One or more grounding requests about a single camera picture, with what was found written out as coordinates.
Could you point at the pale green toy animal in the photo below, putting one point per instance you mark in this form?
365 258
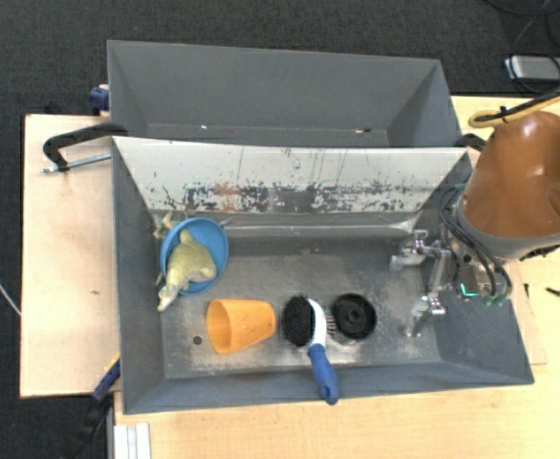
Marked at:
189 261

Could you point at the orange plastic cup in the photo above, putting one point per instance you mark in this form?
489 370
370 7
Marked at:
242 325

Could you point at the blue bowl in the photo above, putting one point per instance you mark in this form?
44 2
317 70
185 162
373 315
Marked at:
215 242

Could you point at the small black screw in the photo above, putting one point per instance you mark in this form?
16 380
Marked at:
554 292

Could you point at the grey metal bin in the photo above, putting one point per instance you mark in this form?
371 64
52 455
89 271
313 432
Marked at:
270 89

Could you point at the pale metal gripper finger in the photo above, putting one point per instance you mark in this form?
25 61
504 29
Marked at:
418 249
430 305

